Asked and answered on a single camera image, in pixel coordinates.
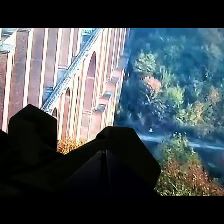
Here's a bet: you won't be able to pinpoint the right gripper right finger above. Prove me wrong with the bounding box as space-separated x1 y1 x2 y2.
106 149 148 197

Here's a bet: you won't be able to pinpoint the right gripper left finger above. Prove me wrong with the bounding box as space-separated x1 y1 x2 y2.
63 149 108 197

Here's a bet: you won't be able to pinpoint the brown shorts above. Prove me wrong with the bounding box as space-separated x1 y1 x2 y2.
0 103 162 197

